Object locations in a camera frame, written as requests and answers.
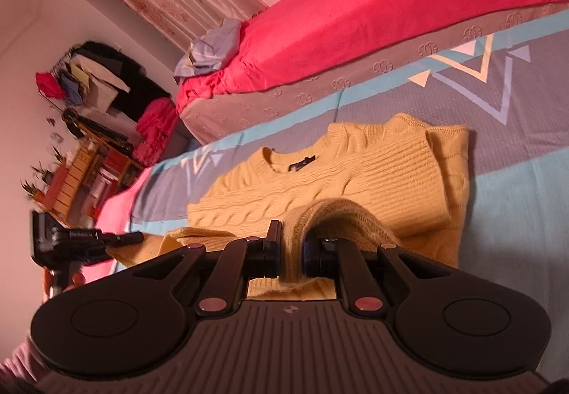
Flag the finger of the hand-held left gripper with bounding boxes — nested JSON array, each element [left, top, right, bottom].
[[106, 231, 145, 247]]

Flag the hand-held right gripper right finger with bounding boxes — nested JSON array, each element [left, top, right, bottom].
[[302, 229, 458, 322]]

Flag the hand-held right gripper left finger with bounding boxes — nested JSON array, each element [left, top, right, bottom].
[[119, 220, 285, 317]]

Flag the yellow cable-knit cardigan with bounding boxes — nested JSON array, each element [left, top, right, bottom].
[[107, 111, 472, 301]]

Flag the dark hanging clothes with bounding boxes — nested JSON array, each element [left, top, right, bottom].
[[58, 40, 172, 119]]

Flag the person's left hand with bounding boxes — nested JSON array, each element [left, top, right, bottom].
[[42, 263, 86, 301]]

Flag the pink bed sheet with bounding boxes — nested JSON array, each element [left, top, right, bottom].
[[82, 167, 154, 288]]

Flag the orange wooden shelf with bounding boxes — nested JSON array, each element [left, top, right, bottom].
[[44, 140, 143, 226]]

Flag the green potted plant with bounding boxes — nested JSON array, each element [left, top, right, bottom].
[[20, 145, 67, 201]]

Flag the pile of red ruffled cloth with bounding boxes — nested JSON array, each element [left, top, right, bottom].
[[133, 98, 181, 166]]

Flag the patterned pink mattress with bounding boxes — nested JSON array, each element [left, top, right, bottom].
[[180, 5, 569, 146]]

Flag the red hanging garment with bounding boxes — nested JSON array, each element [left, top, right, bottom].
[[36, 71, 64, 100]]

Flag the crumpled blue grey cloth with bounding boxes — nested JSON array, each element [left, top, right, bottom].
[[173, 18, 243, 79]]

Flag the red bed sheet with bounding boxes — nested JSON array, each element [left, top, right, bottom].
[[175, 0, 569, 116]]

